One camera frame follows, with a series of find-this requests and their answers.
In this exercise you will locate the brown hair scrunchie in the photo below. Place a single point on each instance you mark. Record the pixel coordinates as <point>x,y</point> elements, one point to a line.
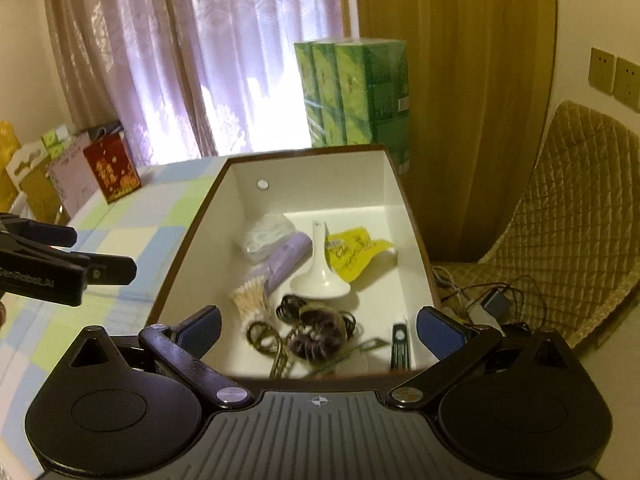
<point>317,335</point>

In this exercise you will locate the pale purple cardboard box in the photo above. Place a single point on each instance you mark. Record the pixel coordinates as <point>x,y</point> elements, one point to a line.
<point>67,170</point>

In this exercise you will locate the leopard print hair band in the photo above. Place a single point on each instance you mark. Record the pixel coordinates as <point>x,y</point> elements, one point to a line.
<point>260,342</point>

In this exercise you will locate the brown cardboard carton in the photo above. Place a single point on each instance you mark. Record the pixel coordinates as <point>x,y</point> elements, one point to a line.
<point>32,180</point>

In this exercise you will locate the brown cardboard box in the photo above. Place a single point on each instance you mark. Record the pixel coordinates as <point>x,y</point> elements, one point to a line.
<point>395,195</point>

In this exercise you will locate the purple cosmetic tube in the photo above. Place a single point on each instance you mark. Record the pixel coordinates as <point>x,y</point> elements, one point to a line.
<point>287,260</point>

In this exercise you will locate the clear bag of floss picks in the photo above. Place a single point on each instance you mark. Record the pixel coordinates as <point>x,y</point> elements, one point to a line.
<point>265,237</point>

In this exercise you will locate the chair with quilted cover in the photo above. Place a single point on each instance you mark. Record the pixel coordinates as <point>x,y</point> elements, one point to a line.
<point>565,220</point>

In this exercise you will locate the red gift bag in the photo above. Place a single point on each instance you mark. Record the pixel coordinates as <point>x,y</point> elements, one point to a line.
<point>112,167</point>

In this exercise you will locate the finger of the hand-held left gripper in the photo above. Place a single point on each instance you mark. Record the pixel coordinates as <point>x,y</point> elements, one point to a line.
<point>45,235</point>
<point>112,270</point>

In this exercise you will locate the yellow snack packet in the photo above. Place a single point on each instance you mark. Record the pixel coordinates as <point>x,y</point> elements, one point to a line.
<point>355,255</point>

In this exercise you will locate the grey power adapter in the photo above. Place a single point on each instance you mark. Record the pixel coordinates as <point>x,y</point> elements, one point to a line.
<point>495,301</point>

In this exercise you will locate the pink patterned curtain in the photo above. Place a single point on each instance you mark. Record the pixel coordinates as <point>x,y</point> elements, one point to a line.
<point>175,60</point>

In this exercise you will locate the yellow plastic bag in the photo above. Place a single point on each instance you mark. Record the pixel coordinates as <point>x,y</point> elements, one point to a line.
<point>7,155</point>

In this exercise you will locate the clear bag of cotton swabs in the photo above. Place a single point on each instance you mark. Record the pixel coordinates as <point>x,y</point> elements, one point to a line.
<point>250,305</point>

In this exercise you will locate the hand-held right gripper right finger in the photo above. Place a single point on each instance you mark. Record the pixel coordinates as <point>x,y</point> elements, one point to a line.
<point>440,332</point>

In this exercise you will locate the beige wall socket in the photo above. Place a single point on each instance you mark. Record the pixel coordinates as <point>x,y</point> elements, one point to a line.
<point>602,71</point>
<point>629,84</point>

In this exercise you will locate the white plastic spoon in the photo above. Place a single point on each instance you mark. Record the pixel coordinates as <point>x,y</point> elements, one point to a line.
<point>320,280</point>

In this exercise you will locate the checked cloth-covered desktop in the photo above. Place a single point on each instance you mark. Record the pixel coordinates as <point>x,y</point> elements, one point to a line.
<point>125,235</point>

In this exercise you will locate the stack of green tissue packs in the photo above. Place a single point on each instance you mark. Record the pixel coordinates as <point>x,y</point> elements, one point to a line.
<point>350,90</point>

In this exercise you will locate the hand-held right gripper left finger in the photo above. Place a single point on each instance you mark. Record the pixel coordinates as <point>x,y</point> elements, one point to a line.
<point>202,330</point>

